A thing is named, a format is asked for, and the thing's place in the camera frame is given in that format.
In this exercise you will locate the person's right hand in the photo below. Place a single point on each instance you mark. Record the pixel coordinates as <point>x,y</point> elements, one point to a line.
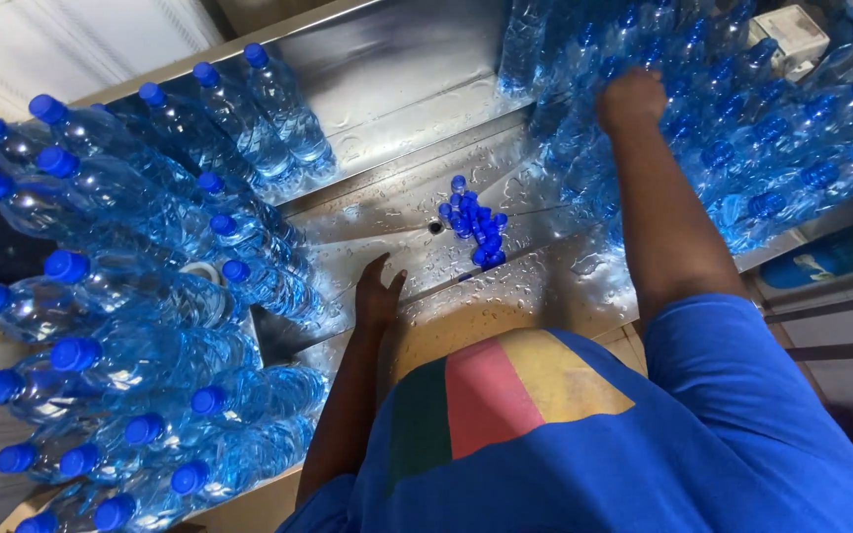
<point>630,100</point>

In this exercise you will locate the person's left hand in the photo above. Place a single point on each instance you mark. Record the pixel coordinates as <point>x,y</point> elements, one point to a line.
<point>375,303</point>

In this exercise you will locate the crowd of clear plastic bottles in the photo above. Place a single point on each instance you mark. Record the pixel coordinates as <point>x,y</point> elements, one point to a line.
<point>752,126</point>

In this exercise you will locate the pile of blue bottle caps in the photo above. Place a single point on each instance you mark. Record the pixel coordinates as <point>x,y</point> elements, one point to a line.
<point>477,226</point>

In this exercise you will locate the white electrical box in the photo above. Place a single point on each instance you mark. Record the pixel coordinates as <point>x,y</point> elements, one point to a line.
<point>793,33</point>

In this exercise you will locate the stainless steel sink table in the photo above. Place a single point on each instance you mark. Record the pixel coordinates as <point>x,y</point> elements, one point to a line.
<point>397,96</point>

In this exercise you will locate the group of capped water bottles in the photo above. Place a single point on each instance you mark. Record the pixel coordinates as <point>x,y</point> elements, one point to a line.
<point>138,348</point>

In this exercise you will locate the blue plastic container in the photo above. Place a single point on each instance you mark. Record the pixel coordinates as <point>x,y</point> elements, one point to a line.
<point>826,259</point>

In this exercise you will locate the person's blue shirt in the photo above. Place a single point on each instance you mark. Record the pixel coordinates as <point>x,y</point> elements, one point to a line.
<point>619,474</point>

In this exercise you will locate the grey metal frame bars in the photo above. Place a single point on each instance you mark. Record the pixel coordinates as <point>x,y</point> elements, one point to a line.
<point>834,307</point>

